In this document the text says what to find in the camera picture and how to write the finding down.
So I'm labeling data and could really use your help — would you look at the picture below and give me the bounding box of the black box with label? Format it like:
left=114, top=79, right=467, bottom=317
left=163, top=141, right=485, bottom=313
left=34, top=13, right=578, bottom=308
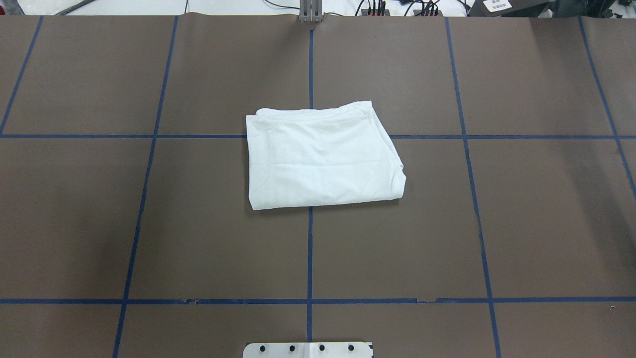
left=468, top=0, right=557, bottom=18

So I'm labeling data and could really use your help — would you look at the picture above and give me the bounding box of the aluminium frame post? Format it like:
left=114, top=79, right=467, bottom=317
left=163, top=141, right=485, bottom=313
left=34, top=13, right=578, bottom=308
left=299, top=0, right=324, bottom=23

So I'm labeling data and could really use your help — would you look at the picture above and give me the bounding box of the white camera pole base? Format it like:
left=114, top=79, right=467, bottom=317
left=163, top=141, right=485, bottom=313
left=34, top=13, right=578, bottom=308
left=242, top=342, right=374, bottom=358

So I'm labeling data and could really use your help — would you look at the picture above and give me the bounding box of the white long-sleeve printed shirt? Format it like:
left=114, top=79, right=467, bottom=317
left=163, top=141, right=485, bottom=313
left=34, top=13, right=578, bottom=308
left=245, top=100, right=406, bottom=210

